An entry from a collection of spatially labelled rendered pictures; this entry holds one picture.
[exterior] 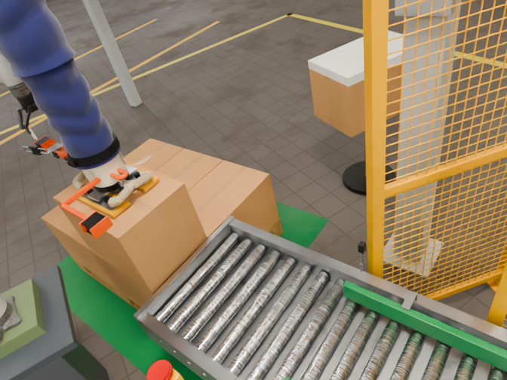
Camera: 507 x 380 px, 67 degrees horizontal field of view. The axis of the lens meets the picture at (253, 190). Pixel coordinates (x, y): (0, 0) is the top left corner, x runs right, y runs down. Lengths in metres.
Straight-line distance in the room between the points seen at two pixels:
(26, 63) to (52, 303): 1.00
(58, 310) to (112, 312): 0.92
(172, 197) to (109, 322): 1.19
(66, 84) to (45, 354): 1.04
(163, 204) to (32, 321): 0.70
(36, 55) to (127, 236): 0.77
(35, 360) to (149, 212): 0.71
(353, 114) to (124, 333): 1.95
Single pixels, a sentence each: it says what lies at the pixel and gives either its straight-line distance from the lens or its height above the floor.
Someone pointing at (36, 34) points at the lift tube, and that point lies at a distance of 1.60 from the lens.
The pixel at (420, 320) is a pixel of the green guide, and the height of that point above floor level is 0.64.
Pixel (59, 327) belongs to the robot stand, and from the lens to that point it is 1.84.
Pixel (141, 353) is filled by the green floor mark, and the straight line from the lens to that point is 2.52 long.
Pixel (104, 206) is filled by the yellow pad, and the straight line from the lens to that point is 1.87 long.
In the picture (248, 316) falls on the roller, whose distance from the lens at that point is 1.74.
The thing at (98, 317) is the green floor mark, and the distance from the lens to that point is 2.82.
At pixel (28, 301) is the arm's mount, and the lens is 1.93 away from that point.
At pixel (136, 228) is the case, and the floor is 0.92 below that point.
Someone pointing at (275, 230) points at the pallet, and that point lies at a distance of 2.65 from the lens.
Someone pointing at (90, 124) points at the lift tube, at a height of 1.35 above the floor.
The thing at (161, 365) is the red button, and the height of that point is 1.04.
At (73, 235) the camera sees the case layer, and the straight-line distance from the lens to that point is 2.58.
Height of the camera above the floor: 1.99
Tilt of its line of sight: 39 degrees down
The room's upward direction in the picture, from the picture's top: 15 degrees counter-clockwise
